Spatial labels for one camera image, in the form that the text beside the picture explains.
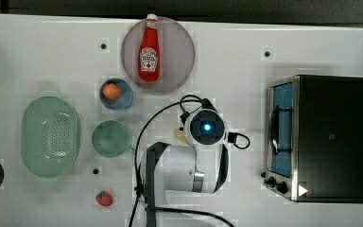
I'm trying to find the red ketchup bottle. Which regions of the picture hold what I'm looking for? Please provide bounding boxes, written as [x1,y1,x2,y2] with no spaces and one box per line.
[138,14,161,82]

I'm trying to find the green mug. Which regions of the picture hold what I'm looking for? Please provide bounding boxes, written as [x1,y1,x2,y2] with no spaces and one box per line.
[91,120,135,158]

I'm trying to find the grey round plate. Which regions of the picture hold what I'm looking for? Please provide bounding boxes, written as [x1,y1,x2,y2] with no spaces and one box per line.
[121,17,195,93]

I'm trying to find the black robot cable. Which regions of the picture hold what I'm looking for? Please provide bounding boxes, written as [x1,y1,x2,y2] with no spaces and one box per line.
[128,94,251,227]

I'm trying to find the red toy strawberry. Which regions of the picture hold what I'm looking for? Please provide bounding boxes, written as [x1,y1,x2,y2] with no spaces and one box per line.
[95,190,113,207]

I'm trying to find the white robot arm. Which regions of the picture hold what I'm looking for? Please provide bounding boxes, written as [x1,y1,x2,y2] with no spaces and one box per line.
[141,107,229,194]

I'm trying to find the blue bowl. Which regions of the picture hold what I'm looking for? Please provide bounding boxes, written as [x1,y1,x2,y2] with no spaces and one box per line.
[99,79,133,110]

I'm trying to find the peeled toy banana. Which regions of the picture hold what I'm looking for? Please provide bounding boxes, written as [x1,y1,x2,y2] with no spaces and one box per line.
[174,129,187,144]

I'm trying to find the black toaster oven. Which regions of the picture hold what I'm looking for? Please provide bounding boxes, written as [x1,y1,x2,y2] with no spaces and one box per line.
[261,75,363,203]

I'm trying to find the green perforated colander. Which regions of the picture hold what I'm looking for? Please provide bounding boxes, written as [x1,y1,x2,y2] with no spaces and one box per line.
[21,96,80,178]

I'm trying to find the orange toy egg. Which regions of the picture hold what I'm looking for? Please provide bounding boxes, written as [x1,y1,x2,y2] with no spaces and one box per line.
[102,83,121,100]

